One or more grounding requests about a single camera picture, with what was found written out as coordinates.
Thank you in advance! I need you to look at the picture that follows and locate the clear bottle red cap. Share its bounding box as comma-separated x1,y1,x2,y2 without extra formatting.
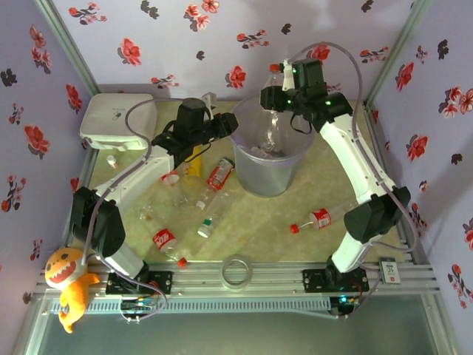
268,63,293,152

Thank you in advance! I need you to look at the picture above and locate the yellow plastic bottle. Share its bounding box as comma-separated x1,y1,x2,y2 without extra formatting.
184,143,206,186

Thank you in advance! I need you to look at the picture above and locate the crushed bottle red green label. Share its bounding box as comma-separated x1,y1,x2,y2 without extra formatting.
195,157,237,211

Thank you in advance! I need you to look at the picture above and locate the translucent grey plastic bin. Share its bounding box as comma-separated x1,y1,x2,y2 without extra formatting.
228,95,319,197

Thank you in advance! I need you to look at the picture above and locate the small clear bottle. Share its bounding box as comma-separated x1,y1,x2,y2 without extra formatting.
137,199,163,223

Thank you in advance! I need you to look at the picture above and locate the clear bottle red cola label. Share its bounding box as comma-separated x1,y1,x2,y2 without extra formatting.
159,168,197,208
290,201,358,234
152,228,188,268

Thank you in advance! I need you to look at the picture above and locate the white plastic case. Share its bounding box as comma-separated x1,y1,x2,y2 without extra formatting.
79,92,158,152

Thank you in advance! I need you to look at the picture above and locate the clear tape roll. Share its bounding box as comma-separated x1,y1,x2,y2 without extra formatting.
221,254,254,289

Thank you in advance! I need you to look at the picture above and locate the small white pi card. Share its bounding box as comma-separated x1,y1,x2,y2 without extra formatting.
380,260,402,285

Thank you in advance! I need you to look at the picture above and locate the orange shark plush toy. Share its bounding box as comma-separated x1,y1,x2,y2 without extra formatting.
44,246,101,334

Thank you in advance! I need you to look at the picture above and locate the right black camera cable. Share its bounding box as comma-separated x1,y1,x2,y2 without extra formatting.
289,112,315,137

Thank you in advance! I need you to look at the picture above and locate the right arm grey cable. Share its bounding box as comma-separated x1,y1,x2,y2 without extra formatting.
287,41,421,271

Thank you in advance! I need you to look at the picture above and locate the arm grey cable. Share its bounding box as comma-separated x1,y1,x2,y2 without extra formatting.
287,41,421,271
83,98,186,267

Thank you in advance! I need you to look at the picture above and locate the left arm grey cable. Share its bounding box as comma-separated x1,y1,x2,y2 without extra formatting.
83,98,186,267

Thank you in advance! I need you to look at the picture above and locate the clear bottle green neck ring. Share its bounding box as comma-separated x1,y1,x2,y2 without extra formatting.
197,190,232,238

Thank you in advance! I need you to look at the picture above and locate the aluminium frame post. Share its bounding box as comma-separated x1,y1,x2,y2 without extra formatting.
364,0,434,107
35,0,100,95

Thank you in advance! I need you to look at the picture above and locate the aluminium mounting rail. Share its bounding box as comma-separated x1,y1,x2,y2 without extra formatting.
33,260,440,297

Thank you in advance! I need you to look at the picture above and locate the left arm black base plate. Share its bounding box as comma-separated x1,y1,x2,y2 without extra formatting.
106,271,174,296

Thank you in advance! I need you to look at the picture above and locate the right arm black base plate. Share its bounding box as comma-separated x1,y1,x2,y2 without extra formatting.
302,268,370,293

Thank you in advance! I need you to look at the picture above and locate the grey slotted cable duct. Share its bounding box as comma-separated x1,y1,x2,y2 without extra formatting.
50,297,332,316

